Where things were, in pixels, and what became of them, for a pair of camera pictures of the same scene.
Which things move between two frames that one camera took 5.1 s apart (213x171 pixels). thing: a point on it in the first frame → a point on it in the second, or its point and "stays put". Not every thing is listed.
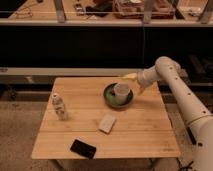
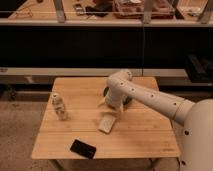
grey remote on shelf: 79,9 stays put
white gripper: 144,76 → 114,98
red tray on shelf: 134,9 stays put
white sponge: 106,122 stays put
